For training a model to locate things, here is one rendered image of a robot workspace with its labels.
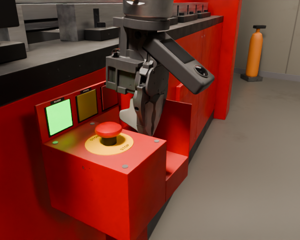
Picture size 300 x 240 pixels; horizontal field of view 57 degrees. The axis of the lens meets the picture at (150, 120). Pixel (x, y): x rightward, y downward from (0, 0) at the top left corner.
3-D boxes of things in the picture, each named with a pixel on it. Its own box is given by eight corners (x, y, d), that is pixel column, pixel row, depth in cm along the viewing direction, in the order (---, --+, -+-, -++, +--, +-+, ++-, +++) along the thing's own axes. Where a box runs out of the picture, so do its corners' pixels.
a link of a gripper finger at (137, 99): (145, 117, 49) (148, 69, 45) (153, 119, 48) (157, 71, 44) (130, 126, 45) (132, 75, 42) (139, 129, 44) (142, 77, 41)
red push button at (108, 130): (112, 155, 39) (110, 133, 38) (90, 148, 41) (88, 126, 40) (128, 144, 42) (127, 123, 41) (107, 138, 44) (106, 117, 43)
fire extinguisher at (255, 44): (265, 78, 381) (273, 25, 354) (259, 83, 359) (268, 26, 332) (243, 75, 396) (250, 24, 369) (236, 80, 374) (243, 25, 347)
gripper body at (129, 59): (130, 81, 53) (133, 14, 47) (170, 92, 49) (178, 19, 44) (104, 92, 47) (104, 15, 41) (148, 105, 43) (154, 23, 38)
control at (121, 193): (130, 246, 39) (125, 130, 32) (51, 206, 46) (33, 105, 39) (187, 175, 55) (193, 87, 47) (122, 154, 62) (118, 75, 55)
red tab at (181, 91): (179, 102, 128) (180, 87, 125) (175, 101, 128) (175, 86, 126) (188, 93, 140) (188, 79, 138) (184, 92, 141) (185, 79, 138)
